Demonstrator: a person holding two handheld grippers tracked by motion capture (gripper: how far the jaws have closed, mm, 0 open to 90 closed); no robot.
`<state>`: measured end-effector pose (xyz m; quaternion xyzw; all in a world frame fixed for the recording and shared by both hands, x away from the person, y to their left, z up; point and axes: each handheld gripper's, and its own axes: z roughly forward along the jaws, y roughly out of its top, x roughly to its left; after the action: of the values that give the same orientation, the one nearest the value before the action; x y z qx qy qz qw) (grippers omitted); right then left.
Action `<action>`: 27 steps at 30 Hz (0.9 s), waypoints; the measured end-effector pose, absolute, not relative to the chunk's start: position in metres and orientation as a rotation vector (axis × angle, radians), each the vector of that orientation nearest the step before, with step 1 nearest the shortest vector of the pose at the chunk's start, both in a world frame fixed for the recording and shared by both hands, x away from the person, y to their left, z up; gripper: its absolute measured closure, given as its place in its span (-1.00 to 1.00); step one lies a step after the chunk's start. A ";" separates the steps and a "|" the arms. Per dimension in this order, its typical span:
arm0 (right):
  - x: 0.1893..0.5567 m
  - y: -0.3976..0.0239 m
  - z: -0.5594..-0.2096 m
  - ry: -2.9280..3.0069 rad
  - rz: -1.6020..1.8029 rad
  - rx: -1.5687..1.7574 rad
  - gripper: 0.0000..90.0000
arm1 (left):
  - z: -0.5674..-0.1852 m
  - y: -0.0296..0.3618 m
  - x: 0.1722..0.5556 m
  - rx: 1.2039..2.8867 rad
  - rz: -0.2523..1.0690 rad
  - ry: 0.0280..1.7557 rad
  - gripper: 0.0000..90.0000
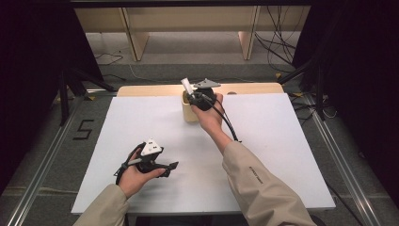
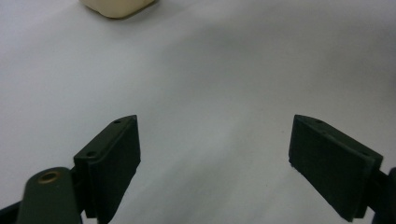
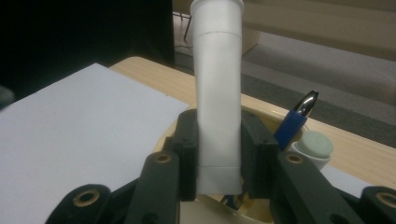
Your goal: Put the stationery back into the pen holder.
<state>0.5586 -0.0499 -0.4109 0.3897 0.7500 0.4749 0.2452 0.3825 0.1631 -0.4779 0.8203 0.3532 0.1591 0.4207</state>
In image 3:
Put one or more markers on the beige square pen cup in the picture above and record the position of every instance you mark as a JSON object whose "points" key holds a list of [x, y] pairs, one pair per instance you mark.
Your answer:
{"points": [[199, 214]]}

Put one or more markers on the white glue stick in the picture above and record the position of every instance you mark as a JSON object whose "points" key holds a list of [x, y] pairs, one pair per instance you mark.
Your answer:
{"points": [[218, 93]]}

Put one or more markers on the beige wooden desk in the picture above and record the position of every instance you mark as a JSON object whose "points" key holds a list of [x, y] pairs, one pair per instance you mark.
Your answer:
{"points": [[311, 25]]}

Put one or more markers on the white paper sheet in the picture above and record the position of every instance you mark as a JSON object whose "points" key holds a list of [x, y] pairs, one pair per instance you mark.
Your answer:
{"points": [[77, 140]]}

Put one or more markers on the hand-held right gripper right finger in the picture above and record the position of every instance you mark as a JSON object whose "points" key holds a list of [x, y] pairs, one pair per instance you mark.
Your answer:
{"points": [[258, 161]]}

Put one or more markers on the blue pen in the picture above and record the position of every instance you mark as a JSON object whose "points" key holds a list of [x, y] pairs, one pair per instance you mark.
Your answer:
{"points": [[291, 129]]}

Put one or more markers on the dark curtain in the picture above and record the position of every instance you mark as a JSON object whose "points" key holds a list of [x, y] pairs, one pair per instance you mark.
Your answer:
{"points": [[77, 31]]}

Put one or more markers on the white pen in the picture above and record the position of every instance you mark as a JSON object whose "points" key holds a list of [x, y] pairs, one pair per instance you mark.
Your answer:
{"points": [[314, 144]]}

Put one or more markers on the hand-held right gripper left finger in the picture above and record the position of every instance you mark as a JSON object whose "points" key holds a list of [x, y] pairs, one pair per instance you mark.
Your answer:
{"points": [[185, 155]]}

